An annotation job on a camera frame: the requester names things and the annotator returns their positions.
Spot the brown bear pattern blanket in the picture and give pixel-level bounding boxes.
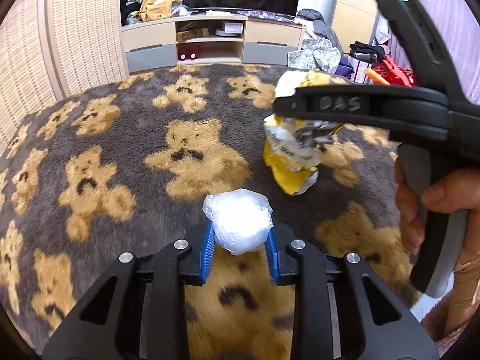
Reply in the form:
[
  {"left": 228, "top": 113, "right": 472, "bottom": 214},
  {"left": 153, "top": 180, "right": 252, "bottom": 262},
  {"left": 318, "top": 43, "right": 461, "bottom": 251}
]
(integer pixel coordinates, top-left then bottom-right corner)
[{"left": 1, "top": 64, "right": 419, "bottom": 351}]

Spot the patterned grey cloth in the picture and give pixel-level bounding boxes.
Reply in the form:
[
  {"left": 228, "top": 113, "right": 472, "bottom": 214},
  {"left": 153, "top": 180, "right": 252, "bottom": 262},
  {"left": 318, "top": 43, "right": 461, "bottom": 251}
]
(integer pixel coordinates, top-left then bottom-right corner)
[{"left": 287, "top": 38, "right": 342, "bottom": 74}]

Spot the beige tv cabinet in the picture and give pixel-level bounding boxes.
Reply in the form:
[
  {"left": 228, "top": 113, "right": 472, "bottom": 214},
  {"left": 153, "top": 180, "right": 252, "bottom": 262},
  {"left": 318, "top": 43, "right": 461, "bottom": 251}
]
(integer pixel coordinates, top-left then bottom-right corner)
[{"left": 120, "top": 11, "right": 304, "bottom": 73}]

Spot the person's right hand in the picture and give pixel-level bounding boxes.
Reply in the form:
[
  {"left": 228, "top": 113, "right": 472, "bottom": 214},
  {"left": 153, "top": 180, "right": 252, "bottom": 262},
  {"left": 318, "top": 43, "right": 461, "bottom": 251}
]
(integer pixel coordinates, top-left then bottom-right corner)
[{"left": 394, "top": 161, "right": 479, "bottom": 336}]

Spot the white plastic wrap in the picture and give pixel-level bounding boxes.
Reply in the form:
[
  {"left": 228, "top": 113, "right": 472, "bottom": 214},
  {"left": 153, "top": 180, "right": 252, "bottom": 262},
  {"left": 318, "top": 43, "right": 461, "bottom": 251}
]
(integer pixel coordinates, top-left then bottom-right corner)
[{"left": 202, "top": 189, "right": 273, "bottom": 256}]

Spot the yellow bag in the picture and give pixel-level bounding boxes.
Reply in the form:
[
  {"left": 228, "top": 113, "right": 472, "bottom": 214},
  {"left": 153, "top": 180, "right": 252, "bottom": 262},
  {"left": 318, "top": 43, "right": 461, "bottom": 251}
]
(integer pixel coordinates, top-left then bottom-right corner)
[{"left": 139, "top": 0, "right": 173, "bottom": 22}]

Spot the woven beige screen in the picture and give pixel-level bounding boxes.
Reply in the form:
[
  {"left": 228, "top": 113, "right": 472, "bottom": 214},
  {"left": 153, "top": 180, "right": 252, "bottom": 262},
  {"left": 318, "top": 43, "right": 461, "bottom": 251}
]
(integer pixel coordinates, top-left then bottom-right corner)
[{"left": 1, "top": 0, "right": 128, "bottom": 149}]

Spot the orange stick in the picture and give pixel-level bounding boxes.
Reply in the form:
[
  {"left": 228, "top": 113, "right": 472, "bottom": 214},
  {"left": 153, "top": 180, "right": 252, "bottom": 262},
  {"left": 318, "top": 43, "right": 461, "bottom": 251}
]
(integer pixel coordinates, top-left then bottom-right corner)
[{"left": 364, "top": 67, "right": 390, "bottom": 86}]

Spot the red plastic basket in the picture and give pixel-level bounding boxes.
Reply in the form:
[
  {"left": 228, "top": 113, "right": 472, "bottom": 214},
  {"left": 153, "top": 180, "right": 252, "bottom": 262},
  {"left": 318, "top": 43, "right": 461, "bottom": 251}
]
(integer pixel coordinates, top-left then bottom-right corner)
[{"left": 373, "top": 55, "right": 417, "bottom": 87}]

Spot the yellow snack wrapper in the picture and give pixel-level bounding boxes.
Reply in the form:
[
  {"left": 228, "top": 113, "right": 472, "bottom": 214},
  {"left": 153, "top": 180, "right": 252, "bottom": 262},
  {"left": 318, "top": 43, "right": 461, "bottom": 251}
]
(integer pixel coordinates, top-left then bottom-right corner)
[{"left": 263, "top": 70, "right": 350, "bottom": 196}]

